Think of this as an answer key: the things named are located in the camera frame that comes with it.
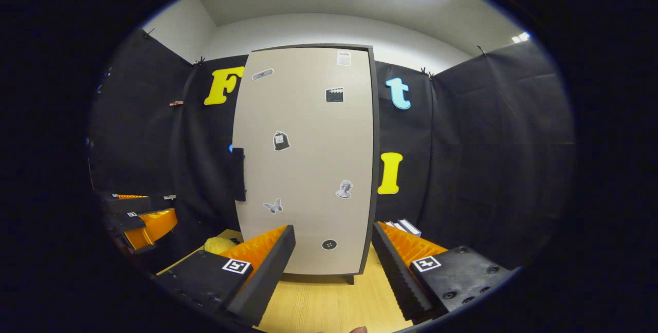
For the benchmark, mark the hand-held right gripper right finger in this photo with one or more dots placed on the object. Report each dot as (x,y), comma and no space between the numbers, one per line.
(396,276)

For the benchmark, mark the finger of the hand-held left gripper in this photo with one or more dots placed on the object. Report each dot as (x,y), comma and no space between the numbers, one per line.
(123,222)
(128,205)

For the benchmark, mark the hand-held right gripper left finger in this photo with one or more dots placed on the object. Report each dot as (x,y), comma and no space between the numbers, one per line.
(267,281)

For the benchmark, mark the yellow coaster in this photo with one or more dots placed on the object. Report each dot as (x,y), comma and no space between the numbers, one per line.
(218,245)

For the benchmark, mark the beige cabinet door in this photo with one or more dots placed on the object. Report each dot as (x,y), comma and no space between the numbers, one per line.
(308,158)

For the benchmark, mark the dark grey cabinet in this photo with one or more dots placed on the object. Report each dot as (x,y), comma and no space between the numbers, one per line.
(376,168)

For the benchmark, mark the book with white spine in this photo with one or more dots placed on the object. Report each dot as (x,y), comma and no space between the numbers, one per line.
(400,226)

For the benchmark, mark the book with pink spine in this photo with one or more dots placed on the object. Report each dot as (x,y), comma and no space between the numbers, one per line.
(390,225)

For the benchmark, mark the book with blue spine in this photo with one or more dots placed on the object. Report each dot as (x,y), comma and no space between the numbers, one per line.
(411,227)

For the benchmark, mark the black backdrop cloth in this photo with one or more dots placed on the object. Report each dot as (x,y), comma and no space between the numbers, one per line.
(488,143)

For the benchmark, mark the ceiling light panel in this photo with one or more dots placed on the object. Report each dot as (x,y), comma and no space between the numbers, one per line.
(520,37)

